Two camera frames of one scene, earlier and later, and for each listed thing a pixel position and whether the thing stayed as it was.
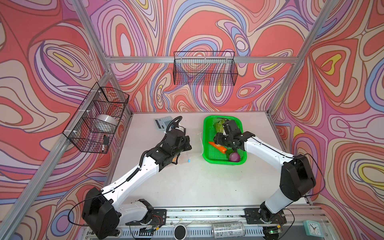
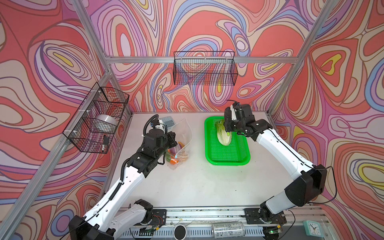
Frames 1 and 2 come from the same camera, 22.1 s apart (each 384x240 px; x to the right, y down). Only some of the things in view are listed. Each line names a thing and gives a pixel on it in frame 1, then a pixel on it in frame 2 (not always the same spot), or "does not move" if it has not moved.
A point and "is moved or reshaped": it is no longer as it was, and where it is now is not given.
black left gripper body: x=183 y=146 to x=166 y=143
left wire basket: x=93 y=125 does not move
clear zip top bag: x=196 y=144 is moved or reshaped
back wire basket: x=205 y=68 does not move
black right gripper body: x=223 y=139 to x=235 y=124
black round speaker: x=180 y=232 does not move
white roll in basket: x=106 y=123 does not move
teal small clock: x=313 y=228 does not move
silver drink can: x=228 y=230 does not move
